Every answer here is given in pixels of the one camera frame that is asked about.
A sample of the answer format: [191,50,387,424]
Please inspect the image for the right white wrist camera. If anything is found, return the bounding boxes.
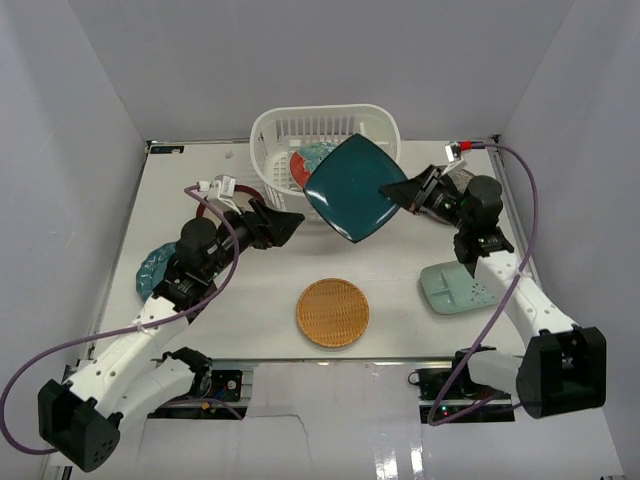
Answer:
[442,142,466,175]

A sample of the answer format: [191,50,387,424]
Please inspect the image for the dark teal square plate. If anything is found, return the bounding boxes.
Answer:
[303,134,407,244]

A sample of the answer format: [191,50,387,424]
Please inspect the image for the purple cable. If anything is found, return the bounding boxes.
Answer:
[0,184,246,455]
[427,141,539,427]

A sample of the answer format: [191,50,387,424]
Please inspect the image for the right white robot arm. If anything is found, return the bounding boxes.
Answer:
[380,166,607,419]

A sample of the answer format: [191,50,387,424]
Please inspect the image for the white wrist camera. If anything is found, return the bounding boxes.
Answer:
[197,175,240,213]
[442,142,466,175]

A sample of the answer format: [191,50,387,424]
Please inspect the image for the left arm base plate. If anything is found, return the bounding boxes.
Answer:
[203,370,243,402]

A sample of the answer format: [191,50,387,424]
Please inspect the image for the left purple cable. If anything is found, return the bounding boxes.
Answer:
[0,184,246,455]

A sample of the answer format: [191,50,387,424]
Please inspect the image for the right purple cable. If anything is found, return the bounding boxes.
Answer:
[427,141,539,427]

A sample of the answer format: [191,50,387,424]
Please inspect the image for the woven bamboo round tray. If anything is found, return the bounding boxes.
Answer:
[296,278,370,349]

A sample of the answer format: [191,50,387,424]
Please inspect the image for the teal scalloped round plate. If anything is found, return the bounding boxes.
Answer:
[135,242,176,302]

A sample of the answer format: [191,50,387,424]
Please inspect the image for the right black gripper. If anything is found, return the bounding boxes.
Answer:
[381,165,472,233]

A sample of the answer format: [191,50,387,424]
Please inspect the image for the white plastic dish basket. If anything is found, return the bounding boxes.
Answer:
[250,104,401,222]

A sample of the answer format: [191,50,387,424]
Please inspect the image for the brown rimmed beige round plate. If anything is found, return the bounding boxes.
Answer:
[196,184,265,226]

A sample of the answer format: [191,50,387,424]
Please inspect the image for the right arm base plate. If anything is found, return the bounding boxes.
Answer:
[407,368,511,401]

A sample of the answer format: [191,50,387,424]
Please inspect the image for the light green divided square plate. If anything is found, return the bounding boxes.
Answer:
[419,261,498,315]

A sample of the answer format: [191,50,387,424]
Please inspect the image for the left blue table label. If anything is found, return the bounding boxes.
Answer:
[149,145,185,155]

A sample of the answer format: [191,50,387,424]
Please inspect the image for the red and teal round plate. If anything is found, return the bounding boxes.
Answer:
[289,141,337,189]

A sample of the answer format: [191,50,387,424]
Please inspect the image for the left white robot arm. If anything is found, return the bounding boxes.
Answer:
[38,199,305,473]

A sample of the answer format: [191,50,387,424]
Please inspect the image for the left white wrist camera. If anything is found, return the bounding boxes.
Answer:
[197,175,240,213]

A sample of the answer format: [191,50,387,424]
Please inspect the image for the grey reindeer round plate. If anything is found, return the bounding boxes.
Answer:
[417,169,475,227]

